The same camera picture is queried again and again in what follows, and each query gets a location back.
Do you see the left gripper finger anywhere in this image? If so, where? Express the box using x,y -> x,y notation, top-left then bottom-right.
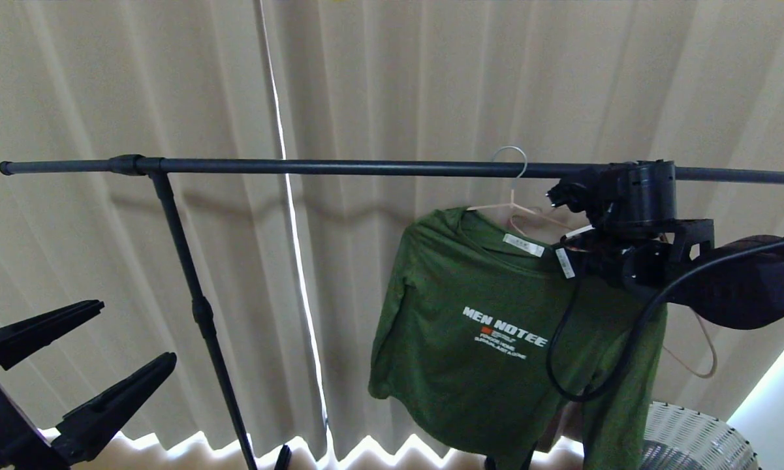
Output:
0,300 -> 106,371
51,352 -> 178,467

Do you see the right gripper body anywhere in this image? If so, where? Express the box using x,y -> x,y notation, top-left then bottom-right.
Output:
547,161 -> 679,229

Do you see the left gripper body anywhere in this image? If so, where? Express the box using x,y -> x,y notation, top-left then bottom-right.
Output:
0,339 -> 74,470

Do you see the pink clothes hanger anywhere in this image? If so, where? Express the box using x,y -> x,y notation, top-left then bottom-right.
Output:
467,146 -> 591,240
659,305 -> 719,380

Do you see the green long-sleeved shirt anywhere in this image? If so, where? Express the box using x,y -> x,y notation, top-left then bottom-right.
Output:
368,206 -> 668,470

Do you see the white laundry basket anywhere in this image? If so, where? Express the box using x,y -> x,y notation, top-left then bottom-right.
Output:
640,401 -> 762,470

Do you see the black clothes rack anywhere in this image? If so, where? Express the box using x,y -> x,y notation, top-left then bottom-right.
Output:
0,154 -> 784,470

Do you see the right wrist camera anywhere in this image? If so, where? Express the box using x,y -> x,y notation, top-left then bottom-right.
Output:
554,236 -> 631,285

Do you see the black cable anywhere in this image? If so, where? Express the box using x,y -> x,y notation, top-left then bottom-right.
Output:
546,232 -> 784,403

